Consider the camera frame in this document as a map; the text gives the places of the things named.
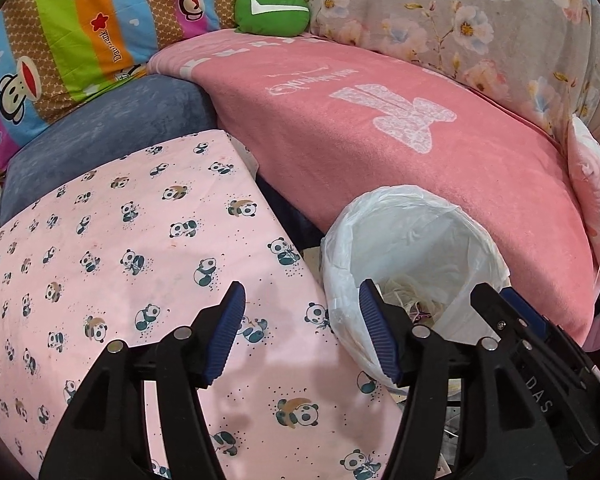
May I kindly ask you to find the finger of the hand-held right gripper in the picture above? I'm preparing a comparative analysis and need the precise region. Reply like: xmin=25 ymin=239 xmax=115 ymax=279
xmin=501 ymin=288 xmax=600 ymax=412
xmin=470 ymin=283 xmax=600 ymax=467

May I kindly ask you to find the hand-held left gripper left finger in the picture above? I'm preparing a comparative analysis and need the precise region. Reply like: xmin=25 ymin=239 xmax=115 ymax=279
xmin=39 ymin=281 xmax=247 ymax=480

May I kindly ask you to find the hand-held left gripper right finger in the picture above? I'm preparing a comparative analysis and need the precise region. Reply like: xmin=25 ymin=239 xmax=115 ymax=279
xmin=358 ymin=279 xmax=569 ymax=480

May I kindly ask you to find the cream plastic wrapper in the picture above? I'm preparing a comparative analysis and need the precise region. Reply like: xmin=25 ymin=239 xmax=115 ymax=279
xmin=379 ymin=274 xmax=437 ymax=314

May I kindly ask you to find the white lined trash bin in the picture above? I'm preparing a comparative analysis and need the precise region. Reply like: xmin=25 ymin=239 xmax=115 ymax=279
xmin=320 ymin=185 xmax=512 ymax=395

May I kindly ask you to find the dark blue cloth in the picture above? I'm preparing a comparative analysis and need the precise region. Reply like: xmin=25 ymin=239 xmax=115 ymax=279
xmin=254 ymin=174 xmax=332 ymax=252

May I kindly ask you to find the small pink floral pillow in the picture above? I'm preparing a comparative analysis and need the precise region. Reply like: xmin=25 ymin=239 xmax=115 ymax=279
xmin=567 ymin=114 xmax=600 ymax=282

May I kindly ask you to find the pink panda print cloth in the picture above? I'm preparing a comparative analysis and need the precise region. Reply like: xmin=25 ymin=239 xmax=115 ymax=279
xmin=0 ymin=128 xmax=412 ymax=480

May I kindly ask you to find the pink blanket with white bow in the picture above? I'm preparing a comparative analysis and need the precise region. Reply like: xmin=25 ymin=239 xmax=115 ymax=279
xmin=145 ymin=27 xmax=599 ymax=349

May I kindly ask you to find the blue-grey cushion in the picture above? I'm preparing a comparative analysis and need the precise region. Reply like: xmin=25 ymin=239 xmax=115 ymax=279
xmin=0 ymin=73 xmax=219 ymax=227

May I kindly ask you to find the green round cushion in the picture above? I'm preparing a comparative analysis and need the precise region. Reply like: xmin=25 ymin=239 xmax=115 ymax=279
xmin=233 ymin=0 xmax=311 ymax=39

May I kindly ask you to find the grey floral quilt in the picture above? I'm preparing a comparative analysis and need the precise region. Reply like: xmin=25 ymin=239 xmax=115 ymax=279
xmin=252 ymin=0 xmax=600 ymax=142

